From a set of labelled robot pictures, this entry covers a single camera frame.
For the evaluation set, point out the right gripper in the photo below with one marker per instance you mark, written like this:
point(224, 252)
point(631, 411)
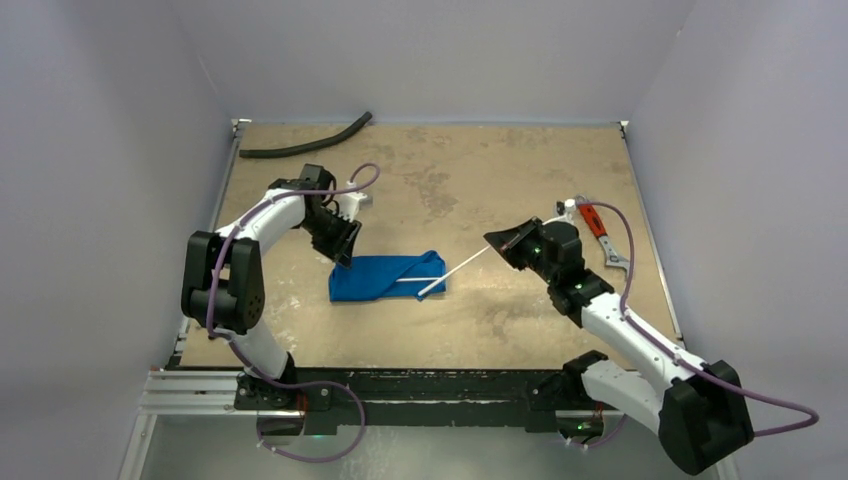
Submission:
point(525, 245)

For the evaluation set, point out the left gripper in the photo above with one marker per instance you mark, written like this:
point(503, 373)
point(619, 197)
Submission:
point(341, 247)

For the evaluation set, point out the blue cloth napkin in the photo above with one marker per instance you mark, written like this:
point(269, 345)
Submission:
point(372, 277)

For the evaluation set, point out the white plastic utensil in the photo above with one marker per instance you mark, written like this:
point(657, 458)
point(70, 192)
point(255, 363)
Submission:
point(418, 280)
point(424, 292)

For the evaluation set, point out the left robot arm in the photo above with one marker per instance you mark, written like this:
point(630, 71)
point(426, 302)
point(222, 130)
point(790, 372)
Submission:
point(223, 281)

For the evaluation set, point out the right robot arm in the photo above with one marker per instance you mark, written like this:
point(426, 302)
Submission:
point(691, 406)

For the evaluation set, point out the black foam tube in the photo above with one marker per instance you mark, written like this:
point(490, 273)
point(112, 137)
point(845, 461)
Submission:
point(309, 147)

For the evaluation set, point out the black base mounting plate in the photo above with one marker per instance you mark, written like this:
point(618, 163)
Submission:
point(536, 401)

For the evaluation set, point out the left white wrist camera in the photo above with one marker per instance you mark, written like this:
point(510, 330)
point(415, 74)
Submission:
point(351, 204)

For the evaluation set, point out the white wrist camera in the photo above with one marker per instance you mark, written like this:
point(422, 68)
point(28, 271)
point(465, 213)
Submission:
point(351, 204)
point(566, 209)

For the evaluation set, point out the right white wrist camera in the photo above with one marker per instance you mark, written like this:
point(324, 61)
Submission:
point(566, 209)

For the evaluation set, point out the red handled adjustable wrench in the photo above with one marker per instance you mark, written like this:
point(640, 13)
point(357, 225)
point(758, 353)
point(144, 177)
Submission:
point(593, 220)

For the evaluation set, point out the aluminium frame rail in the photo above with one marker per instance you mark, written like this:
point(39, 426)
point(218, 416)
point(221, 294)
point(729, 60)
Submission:
point(186, 392)

